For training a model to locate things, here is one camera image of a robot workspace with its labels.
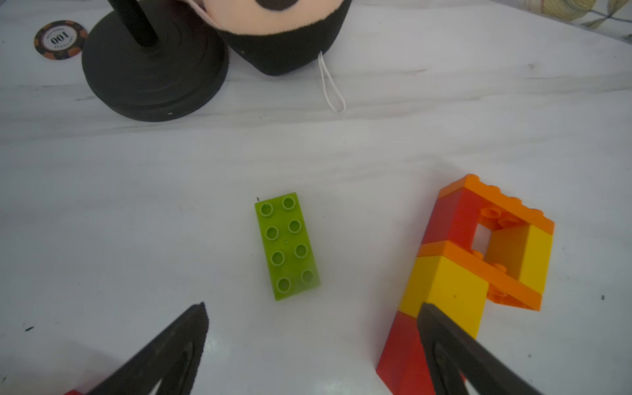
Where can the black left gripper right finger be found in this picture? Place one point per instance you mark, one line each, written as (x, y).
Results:
(454, 357)

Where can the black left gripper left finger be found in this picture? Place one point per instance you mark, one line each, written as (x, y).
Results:
(168, 364)

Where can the plush doll head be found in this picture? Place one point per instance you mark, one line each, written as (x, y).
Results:
(280, 37)

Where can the orange lego plate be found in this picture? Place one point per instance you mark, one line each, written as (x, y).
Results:
(494, 195)

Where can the black round stand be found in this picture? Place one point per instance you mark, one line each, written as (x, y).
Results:
(154, 61)

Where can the small orange lego brick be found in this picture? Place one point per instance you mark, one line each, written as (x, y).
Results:
(503, 288)

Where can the small yellow lego brick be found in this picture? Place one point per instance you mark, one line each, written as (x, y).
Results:
(525, 252)

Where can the small red lego brick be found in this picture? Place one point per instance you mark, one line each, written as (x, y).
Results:
(454, 218)

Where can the lime green lego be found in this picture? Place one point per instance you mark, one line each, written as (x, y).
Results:
(288, 251)

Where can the red square lego brick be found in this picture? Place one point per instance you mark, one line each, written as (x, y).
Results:
(402, 365)

